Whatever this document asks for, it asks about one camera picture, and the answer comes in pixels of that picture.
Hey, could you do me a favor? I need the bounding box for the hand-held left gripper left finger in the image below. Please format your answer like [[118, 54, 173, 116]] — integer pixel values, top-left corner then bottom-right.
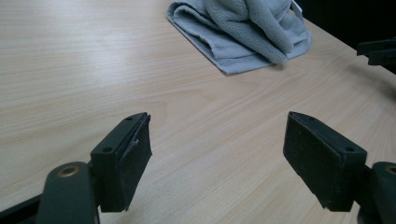
[[90, 112, 153, 214]]

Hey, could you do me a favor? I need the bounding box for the light blue-grey towel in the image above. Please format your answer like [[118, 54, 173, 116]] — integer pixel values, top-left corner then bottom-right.
[[166, 0, 313, 77]]

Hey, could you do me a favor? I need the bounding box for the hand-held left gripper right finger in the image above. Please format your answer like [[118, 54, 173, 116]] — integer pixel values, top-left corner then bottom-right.
[[282, 110, 369, 213]]

